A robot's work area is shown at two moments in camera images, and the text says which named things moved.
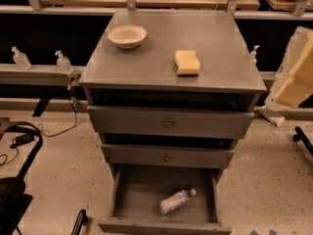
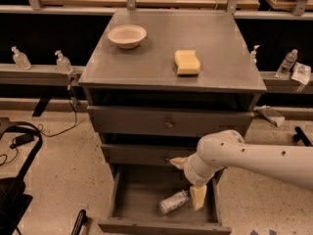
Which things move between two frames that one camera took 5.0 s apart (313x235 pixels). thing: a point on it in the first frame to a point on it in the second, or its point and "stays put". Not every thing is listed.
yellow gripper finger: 293,83 to 198,171
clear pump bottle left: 64,65 stays put
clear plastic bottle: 174,201 stays put
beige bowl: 127,36 stays put
